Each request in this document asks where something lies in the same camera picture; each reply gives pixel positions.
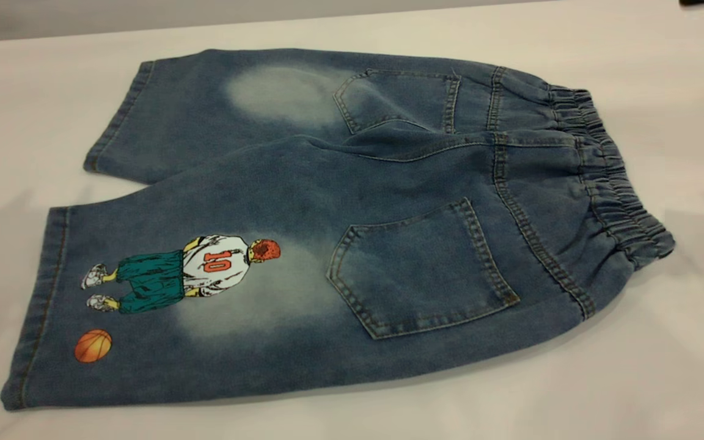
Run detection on blue denim shorts with print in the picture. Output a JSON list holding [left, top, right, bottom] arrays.
[[1, 48, 677, 411]]

